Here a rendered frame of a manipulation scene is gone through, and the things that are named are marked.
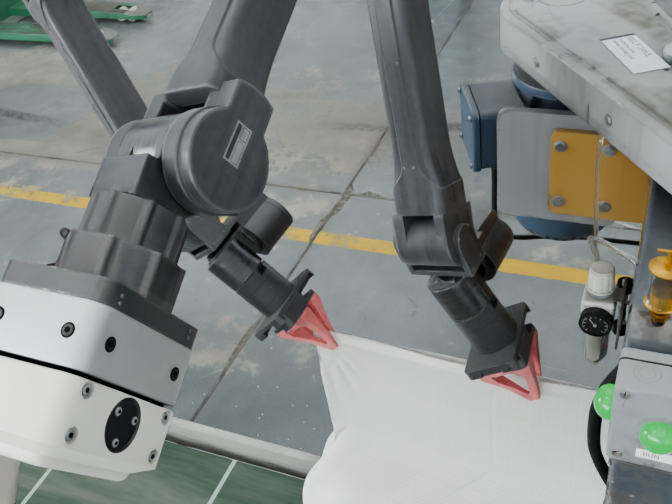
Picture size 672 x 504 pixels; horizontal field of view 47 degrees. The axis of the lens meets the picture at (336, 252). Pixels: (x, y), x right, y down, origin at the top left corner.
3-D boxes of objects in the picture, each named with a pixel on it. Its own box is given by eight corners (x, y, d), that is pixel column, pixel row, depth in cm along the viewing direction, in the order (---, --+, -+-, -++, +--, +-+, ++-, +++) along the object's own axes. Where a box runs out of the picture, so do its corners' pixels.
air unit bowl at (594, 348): (579, 362, 95) (582, 326, 92) (583, 345, 97) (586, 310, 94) (604, 367, 94) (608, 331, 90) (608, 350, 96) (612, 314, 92)
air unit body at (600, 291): (573, 376, 95) (581, 281, 86) (580, 349, 98) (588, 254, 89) (612, 384, 93) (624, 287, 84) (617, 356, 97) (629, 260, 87)
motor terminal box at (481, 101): (471, 189, 107) (469, 116, 100) (459, 152, 115) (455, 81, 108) (531, 181, 107) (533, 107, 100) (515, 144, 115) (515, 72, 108)
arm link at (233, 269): (196, 267, 104) (206, 259, 99) (227, 230, 107) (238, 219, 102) (236, 299, 105) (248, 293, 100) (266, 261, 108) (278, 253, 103)
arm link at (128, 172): (81, 215, 55) (125, 214, 52) (129, 92, 58) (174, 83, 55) (175, 264, 62) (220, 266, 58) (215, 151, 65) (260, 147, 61)
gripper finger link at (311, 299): (357, 323, 106) (304, 280, 104) (337, 362, 101) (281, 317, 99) (330, 342, 110) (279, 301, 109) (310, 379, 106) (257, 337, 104)
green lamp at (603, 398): (589, 423, 65) (592, 399, 63) (595, 396, 67) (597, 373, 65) (622, 430, 64) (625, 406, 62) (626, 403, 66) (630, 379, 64)
